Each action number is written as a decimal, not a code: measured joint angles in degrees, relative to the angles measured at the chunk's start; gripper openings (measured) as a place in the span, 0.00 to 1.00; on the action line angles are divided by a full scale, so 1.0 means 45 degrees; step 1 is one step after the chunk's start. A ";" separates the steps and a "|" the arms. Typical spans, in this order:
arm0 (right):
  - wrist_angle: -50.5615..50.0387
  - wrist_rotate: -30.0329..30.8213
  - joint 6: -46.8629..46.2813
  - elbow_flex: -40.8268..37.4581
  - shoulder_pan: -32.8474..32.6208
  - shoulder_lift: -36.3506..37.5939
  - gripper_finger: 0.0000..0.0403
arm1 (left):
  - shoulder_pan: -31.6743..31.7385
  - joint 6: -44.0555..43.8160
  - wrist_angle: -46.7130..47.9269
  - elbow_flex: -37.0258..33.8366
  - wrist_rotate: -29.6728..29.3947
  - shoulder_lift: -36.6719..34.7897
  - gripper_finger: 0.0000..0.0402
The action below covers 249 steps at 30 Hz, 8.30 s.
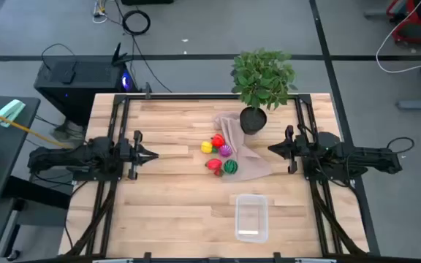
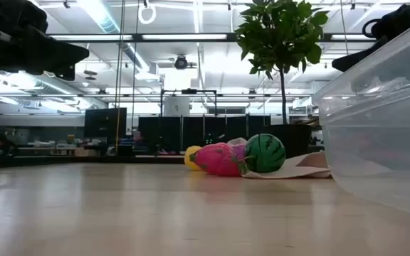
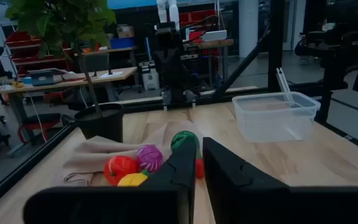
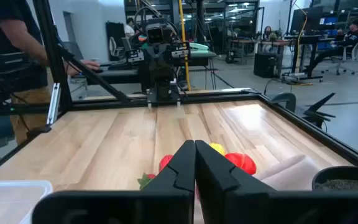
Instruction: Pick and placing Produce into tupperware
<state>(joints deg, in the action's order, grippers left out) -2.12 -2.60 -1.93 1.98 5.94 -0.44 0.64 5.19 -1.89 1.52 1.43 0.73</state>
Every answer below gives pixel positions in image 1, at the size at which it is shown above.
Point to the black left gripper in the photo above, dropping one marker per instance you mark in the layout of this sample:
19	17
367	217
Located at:
136	153

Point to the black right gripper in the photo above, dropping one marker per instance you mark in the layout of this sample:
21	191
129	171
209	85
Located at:
296	149

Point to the beige cloth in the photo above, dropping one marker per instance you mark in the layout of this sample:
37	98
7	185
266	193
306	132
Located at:
249	162

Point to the green toy watermelon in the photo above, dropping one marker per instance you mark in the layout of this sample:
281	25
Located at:
230	167

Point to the purple toy onion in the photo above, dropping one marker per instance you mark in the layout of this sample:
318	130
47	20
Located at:
225	151

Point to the yellow toy bell pepper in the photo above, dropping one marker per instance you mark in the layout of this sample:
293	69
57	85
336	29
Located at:
206	147

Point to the orange-red toy tomato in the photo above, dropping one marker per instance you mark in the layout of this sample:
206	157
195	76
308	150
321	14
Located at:
218	140

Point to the small red toy strawberry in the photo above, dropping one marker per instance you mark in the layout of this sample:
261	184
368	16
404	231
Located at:
218	172

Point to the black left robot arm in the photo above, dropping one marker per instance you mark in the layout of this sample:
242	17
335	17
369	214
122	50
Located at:
86	153

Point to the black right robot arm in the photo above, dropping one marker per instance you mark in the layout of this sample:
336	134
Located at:
360	157

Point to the clear plastic tupperware container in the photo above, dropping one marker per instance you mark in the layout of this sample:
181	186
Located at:
251	218

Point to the green potted plant black pot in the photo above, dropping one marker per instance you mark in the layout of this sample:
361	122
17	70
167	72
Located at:
261	78

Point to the black computer tower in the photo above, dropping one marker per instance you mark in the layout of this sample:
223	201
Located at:
82	87

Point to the black wifi antenna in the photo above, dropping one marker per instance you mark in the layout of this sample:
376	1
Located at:
118	56

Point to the small black box on computer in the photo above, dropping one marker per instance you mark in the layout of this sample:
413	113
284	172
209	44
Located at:
67	75

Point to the mint green stapler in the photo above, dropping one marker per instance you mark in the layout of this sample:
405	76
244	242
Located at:
9	112

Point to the black side desk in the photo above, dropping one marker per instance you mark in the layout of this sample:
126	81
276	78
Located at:
2	153

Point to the red and black chair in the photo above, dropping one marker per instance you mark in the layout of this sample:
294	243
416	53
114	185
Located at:
415	22

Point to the black metal table frame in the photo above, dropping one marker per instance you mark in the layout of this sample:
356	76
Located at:
210	97

